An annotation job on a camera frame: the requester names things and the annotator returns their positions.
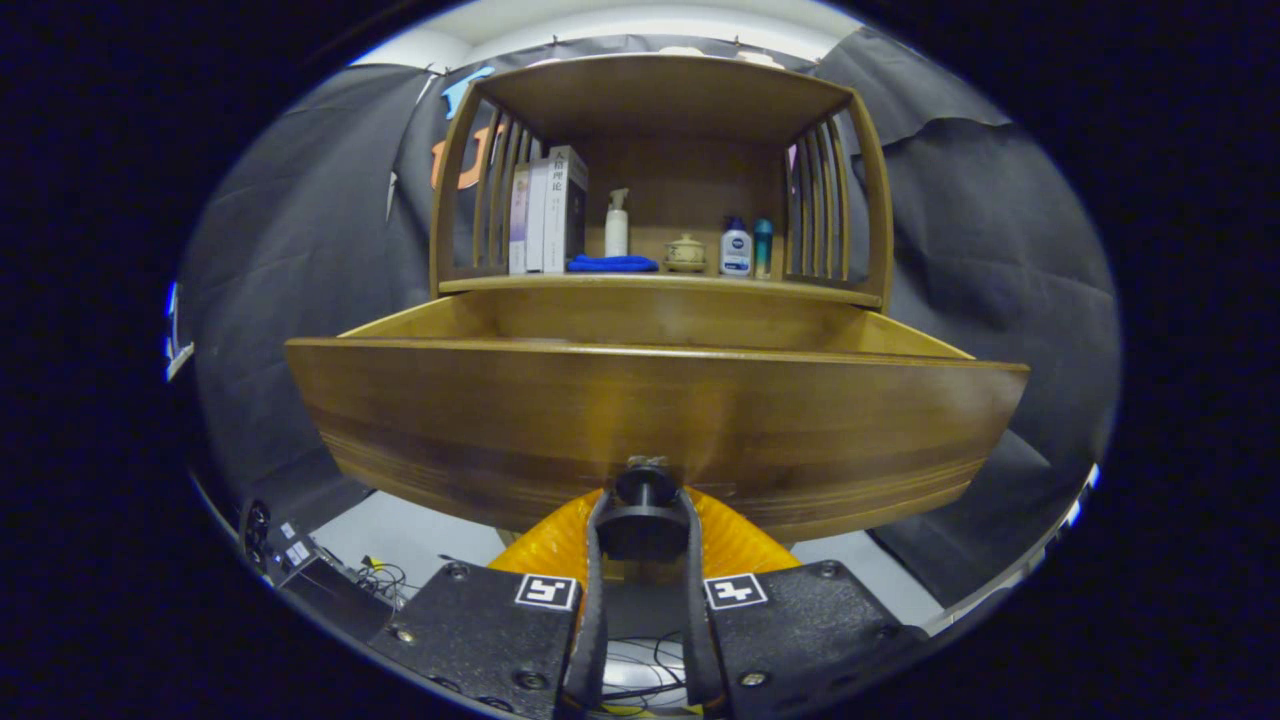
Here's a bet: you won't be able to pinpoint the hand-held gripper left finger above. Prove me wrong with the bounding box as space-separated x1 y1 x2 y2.
370 488 613 720

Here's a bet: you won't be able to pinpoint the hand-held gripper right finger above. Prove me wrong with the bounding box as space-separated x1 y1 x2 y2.
675 487 931 720

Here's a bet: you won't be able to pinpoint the black drawer knob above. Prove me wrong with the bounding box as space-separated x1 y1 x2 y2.
597 456 691 563

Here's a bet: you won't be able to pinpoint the wooden drawer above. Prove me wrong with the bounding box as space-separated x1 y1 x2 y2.
285 288 1031 546

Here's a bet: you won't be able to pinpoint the wooden countertop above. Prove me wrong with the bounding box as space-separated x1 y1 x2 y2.
438 250 883 309

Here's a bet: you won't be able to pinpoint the wooden cabinet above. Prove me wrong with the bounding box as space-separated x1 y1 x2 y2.
430 53 894 311

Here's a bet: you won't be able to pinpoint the black electronic box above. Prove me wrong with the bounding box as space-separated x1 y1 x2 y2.
240 498 396 641

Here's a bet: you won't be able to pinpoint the blue cloth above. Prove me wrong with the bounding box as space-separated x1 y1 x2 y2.
566 254 660 274

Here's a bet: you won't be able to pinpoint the white lotion bottle blue cap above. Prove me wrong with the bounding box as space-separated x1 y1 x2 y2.
719 217 753 278

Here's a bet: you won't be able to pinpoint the white pump bottle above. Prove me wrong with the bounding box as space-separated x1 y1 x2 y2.
604 188 631 258

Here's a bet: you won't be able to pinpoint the thin white book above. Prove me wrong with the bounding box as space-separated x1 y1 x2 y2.
526 158 551 274

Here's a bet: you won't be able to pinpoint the thick white and black book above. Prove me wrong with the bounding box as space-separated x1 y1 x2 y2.
543 145 589 274

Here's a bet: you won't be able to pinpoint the purple and white book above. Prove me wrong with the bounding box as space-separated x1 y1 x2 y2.
509 165 531 275

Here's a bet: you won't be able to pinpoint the tangle of black cables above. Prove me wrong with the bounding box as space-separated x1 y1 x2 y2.
605 630 701 716

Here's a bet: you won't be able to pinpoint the cables at black box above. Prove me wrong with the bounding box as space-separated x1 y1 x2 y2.
355 555 411 606

